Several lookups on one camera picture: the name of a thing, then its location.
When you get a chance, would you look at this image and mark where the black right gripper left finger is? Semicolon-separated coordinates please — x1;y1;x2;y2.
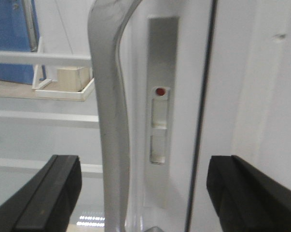
0;155;82;232

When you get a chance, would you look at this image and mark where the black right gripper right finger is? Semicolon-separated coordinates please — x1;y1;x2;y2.
207;155;291;232

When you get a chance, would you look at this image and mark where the white framed sliding glass door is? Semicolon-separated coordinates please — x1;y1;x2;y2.
0;0;215;232

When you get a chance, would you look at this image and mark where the grey metal door handle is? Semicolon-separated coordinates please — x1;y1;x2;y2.
88;0;140;232

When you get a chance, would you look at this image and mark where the grey door lock plate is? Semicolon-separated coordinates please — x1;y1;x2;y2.
147;16;179;165

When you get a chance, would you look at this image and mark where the light wooden block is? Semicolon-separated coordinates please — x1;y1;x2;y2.
57;66;90;92

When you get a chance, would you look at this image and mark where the blue panel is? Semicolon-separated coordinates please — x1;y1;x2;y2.
0;0;39;85

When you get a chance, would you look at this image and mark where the white outer door frame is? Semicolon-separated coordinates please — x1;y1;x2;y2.
190;0;291;232

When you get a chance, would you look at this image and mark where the white wooden support bracket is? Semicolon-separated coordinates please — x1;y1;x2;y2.
31;36;95;102

